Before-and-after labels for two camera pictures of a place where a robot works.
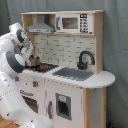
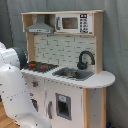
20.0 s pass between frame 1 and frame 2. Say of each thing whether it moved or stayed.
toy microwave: stayed
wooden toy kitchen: stayed
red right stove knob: stayed
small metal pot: moved
